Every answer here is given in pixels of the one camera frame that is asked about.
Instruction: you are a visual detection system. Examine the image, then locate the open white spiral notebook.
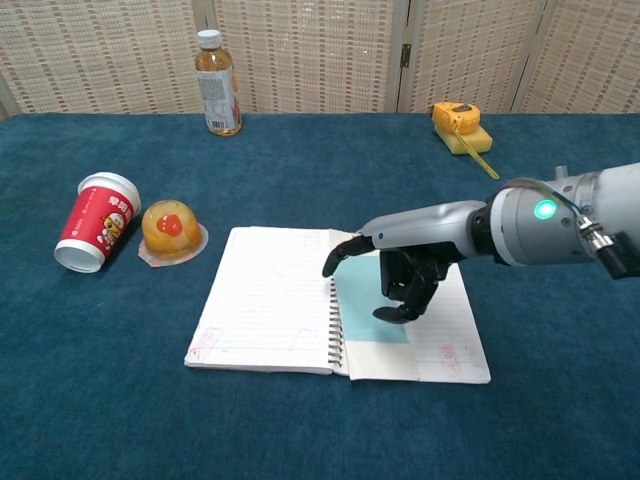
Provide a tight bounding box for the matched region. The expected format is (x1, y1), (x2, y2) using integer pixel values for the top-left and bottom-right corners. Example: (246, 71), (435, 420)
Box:
(183, 226), (492, 386)

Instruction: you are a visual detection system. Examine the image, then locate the tea bottle with white cap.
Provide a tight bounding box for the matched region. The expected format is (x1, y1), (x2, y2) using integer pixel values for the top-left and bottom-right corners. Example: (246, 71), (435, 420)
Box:
(194, 28), (244, 137)

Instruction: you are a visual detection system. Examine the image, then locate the woven beige folding screen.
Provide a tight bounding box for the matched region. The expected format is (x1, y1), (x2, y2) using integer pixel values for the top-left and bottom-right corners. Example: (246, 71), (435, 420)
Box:
(0, 0), (640, 121)

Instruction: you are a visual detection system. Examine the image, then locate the orange fruit jelly cup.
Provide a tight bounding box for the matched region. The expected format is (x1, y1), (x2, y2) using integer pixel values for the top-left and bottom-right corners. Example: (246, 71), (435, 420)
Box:
(137, 198), (209, 270)

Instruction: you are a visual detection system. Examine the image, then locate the yellow sponge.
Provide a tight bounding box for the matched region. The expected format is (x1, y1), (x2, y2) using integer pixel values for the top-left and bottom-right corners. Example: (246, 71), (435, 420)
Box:
(433, 122), (494, 158)

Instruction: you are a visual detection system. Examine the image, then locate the yellow tape measure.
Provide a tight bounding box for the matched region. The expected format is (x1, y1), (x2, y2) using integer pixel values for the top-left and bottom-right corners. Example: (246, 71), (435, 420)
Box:
(430, 101), (500, 181)

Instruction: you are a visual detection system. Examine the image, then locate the light blue cream paper bookmark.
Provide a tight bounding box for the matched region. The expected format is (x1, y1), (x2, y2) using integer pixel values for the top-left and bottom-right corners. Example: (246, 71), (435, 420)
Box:
(328, 228), (420, 381)

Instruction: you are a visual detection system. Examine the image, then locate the dark blue table mat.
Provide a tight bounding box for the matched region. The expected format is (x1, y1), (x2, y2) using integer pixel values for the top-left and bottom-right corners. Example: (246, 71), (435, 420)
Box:
(0, 112), (640, 480)

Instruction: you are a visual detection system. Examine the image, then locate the red paper cup white lid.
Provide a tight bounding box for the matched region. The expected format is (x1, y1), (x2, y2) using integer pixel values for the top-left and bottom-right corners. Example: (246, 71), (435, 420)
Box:
(53, 172), (142, 274)

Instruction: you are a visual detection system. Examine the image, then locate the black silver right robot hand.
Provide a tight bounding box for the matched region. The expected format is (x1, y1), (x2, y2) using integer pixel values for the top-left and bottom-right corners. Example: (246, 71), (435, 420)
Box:
(321, 199), (489, 325)

